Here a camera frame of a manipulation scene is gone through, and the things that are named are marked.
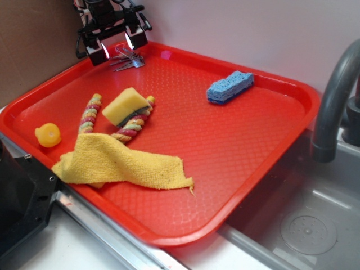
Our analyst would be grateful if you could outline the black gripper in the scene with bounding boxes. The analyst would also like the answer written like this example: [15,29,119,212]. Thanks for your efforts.
[73,1,152,66]

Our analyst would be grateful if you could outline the silver keys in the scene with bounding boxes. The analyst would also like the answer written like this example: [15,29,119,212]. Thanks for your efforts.
[109,47,145,71]

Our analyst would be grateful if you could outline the yellow sponge with dark pad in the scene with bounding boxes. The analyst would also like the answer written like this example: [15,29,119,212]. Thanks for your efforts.
[102,87,151,127]

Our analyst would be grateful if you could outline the brown cardboard panel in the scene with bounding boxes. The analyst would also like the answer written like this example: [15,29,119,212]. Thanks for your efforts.
[1,1,82,107]

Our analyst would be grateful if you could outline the blue sponge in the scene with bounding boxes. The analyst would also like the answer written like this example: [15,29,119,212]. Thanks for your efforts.
[206,71,254,105]

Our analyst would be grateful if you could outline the yellow rubber duck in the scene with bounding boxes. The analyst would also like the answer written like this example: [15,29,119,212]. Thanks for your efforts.
[34,123,61,148]

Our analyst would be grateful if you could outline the yellow terry cloth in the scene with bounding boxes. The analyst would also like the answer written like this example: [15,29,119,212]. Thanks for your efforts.
[52,133,194,192]

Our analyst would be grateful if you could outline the red plastic tray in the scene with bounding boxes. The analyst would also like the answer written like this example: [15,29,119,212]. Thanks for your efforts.
[1,42,320,247]

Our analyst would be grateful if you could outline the grey faucet spout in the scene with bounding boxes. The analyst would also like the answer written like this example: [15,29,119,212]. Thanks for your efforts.
[310,40,359,163]

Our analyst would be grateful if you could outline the grey sink basin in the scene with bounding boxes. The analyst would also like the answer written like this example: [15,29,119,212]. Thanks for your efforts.
[219,131,359,269]

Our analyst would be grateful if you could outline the multicolour twisted rope toy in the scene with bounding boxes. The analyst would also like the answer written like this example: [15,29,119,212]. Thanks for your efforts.
[78,93,155,144]

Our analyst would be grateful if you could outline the metal counter rail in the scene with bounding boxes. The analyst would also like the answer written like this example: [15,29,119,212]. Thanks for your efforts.
[0,132,181,270]

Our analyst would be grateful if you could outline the dark faucet handle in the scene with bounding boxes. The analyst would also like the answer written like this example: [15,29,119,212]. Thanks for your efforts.
[342,78,359,146]

